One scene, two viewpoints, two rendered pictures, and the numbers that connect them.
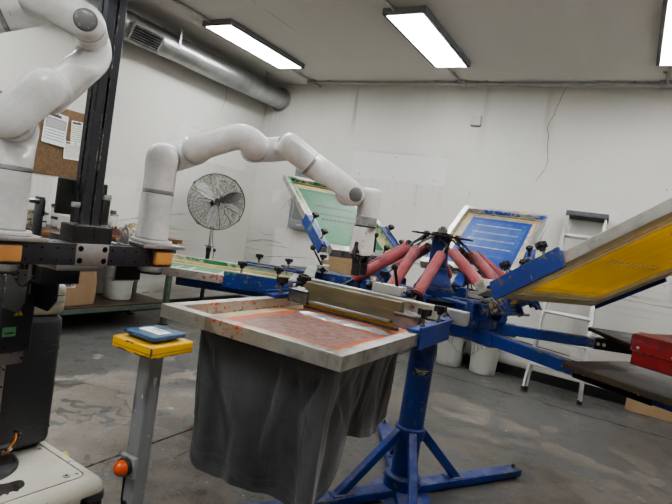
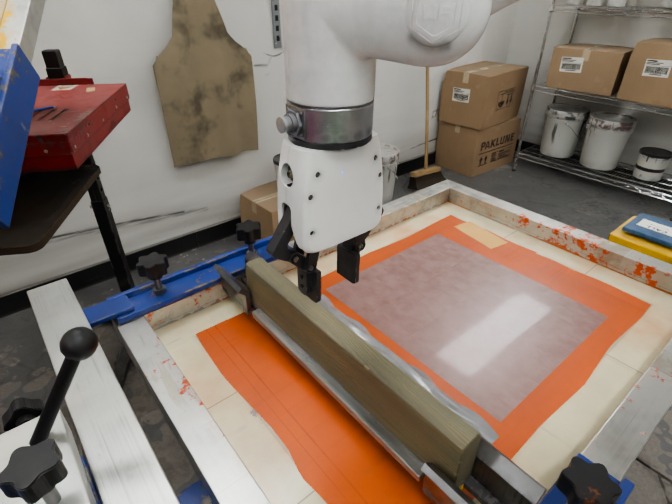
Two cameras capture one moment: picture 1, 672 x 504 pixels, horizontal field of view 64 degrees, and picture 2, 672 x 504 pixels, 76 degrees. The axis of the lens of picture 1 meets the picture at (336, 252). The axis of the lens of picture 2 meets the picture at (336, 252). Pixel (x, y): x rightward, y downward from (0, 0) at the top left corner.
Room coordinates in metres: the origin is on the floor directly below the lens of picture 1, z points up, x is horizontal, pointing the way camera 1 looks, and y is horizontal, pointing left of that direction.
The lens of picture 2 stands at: (2.21, 0.06, 1.41)
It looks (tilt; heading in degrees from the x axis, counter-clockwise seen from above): 32 degrees down; 202
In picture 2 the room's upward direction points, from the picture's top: straight up
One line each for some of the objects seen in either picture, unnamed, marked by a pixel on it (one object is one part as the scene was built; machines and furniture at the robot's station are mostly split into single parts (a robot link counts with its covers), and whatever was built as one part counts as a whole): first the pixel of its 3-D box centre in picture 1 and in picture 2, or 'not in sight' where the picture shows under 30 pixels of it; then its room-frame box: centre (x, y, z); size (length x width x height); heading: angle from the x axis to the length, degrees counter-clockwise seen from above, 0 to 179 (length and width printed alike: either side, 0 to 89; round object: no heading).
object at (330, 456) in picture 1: (359, 416); not in sight; (1.53, -0.14, 0.74); 0.46 x 0.04 x 0.42; 151
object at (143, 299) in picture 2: (429, 332); (211, 285); (1.76, -0.35, 0.97); 0.30 x 0.05 x 0.07; 151
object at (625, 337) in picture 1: (563, 336); not in sight; (2.62, -1.17, 0.91); 1.34 x 0.40 x 0.08; 91
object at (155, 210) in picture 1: (151, 217); not in sight; (1.69, 0.59, 1.21); 0.16 x 0.13 x 0.15; 57
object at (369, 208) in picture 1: (357, 201); (378, 30); (1.86, -0.05, 1.37); 0.15 x 0.10 x 0.11; 105
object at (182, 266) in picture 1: (249, 258); not in sight; (2.59, 0.41, 1.05); 1.08 x 0.61 x 0.23; 91
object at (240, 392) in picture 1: (253, 415); not in sight; (1.42, 0.15, 0.74); 0.45 x 0.03 x 0.43; 61
